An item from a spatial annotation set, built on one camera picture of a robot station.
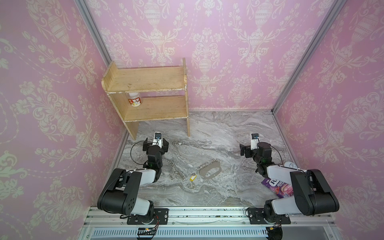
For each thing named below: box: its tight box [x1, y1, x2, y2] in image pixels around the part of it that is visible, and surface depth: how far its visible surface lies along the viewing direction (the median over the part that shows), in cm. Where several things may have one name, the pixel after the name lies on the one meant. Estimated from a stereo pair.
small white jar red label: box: [128, 92, 142, 107], surface depth 94 cm
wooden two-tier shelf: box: [101, 57, 191, 140], surface depth 84 cm
